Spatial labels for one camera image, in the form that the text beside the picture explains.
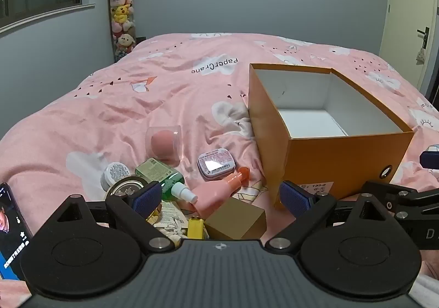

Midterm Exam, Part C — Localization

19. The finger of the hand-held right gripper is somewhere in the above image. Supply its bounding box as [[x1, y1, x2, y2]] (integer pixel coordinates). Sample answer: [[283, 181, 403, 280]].
[[362, 180, 439, 224], [420, 144, 439, 170]]

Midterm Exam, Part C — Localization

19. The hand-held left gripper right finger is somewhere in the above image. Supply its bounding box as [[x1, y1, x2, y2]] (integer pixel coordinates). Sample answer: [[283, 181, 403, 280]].
[[264, 180, 395, 255]]

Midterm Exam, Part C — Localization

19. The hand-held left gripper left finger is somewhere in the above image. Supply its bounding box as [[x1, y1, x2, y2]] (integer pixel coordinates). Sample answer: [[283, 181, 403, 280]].
[[51, 180, 176, 254]]

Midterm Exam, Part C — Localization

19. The round dark-lidded tin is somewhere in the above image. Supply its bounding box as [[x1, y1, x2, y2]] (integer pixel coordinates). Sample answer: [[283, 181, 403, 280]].
[[105, 175, 149, 203]]

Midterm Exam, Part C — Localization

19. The green spray bottle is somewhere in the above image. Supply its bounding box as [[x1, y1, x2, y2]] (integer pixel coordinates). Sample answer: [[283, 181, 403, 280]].
[[135, 158, 199, 205]]

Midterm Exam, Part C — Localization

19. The white labelled packet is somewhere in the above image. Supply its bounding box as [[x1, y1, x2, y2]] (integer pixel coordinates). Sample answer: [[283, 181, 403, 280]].
[[153, 200, 193, 238]]

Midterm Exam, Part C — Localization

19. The white round jar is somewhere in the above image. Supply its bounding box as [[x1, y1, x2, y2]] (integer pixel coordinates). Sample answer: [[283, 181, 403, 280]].
[[100, 162, 130, 192]]

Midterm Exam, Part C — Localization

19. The pink makeup sponge clear case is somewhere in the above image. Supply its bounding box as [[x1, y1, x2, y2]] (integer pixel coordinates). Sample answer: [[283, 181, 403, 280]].
[[146, 125, 182, 161]]

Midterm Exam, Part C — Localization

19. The orange cardboard box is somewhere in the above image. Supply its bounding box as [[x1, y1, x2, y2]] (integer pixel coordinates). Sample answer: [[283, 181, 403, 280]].
[[248, 63, 415, 208]]

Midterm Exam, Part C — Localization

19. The small yellow packet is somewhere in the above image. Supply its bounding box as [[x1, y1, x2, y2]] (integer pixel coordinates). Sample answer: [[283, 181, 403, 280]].
[[187, 217, 206, 239]]

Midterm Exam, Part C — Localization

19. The small brown cardboard box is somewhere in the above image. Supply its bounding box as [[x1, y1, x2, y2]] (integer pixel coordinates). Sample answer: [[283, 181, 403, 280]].
[[204, 197, 267, 241]]

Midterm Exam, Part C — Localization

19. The pink bottle orange cap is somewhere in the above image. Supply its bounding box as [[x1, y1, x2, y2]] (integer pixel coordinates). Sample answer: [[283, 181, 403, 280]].
[[192, 166, 250, 218]]

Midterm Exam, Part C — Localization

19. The small pink rectangular tin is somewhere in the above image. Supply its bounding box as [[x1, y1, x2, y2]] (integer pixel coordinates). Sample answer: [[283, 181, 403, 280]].
[[197, 148, 237, 181]]

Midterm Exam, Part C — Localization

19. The white cloth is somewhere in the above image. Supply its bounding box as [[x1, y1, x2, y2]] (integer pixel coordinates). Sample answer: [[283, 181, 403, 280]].
[[417, 272, 439, 297]]

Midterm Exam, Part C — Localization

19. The pink printed blanket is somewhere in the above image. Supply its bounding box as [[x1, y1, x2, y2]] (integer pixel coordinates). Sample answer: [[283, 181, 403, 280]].
[[0, 33, 439, 298]]

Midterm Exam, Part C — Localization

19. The black smartphone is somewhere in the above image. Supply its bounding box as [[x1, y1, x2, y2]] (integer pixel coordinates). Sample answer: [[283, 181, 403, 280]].
[[0, 182, 35, 282]]

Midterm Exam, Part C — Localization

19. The cream door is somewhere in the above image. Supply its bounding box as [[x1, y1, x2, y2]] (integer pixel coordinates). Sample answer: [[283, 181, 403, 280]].
[[379, 0, 439, 90]]

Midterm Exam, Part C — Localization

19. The clear tube of plush toys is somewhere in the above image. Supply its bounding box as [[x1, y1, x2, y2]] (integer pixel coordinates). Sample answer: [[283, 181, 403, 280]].
[[106, 0, 138, 62]]

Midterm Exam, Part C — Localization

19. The grey window sill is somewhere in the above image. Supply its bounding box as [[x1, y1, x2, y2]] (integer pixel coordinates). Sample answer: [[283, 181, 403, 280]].
[[0, 3, 95, 34]]

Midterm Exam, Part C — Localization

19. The black door handle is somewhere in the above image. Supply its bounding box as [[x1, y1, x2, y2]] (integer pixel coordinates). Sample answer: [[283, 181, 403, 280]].
[[417, 26, 431, 50]]

